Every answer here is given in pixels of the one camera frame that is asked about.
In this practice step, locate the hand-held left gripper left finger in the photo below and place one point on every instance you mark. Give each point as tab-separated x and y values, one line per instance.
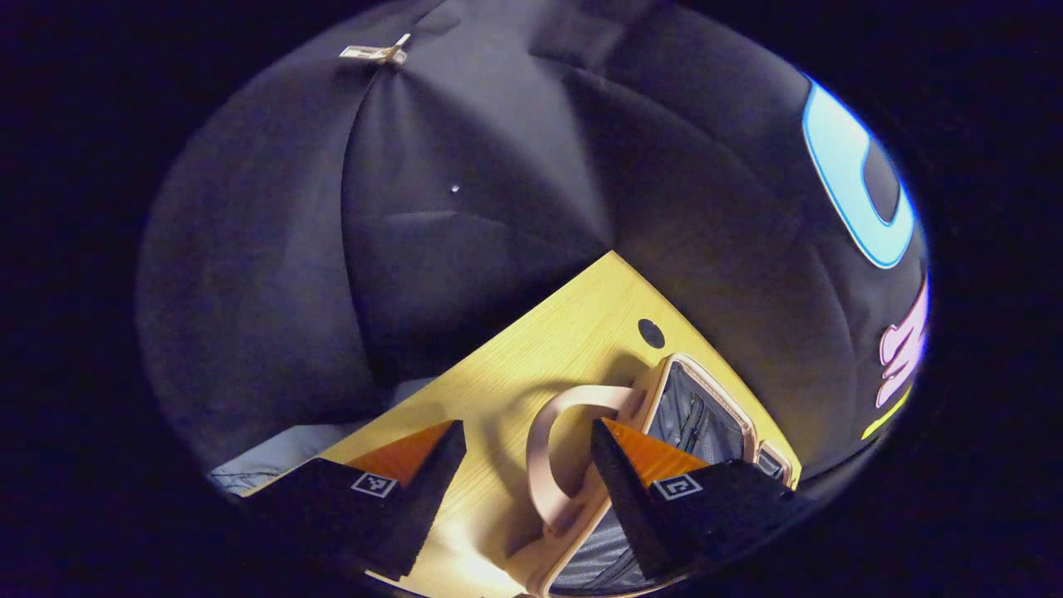
419	507

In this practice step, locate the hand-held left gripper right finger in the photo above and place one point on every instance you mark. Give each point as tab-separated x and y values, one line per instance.
623	507

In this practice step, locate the pink suitcase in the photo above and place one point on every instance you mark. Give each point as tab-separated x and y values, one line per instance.
706	415

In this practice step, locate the light grey cloth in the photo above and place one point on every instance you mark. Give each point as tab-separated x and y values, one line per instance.
282	457

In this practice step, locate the black backdrop cloth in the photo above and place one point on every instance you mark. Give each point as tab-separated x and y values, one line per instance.
457	249

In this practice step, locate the white cloth clip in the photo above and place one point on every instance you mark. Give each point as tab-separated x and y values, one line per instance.
375	54

